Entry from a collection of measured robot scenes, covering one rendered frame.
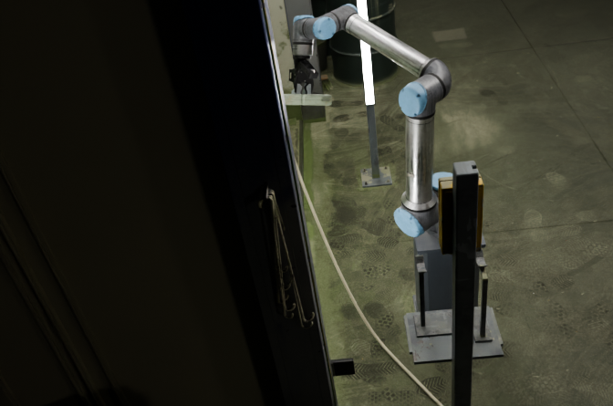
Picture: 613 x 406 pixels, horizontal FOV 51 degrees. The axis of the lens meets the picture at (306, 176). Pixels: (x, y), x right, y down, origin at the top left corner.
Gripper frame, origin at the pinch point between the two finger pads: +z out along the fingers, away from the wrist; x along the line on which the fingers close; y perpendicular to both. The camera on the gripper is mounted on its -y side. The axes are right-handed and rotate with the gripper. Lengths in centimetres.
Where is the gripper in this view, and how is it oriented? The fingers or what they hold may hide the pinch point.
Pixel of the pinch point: (303, 101)
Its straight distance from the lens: 288.1
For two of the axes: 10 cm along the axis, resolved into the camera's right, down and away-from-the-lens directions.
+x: -8.5, 0.5, -5.2
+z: -0.4, 9.9, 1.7
